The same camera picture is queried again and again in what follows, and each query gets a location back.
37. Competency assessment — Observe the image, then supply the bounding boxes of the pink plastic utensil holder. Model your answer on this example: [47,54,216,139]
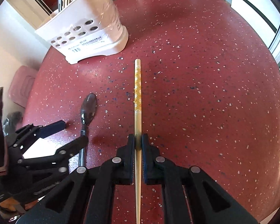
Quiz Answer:
[35,0,128,64]

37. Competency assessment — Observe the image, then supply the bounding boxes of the stacked pink plastic stools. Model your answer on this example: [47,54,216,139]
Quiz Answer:
[8,66,38,108]

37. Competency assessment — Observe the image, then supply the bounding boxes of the yellow-patterned chopstick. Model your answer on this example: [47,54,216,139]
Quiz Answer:
[134,59,142,224]

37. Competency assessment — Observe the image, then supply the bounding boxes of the black plastic bag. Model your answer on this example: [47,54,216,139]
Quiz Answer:
[2,111,23,136]

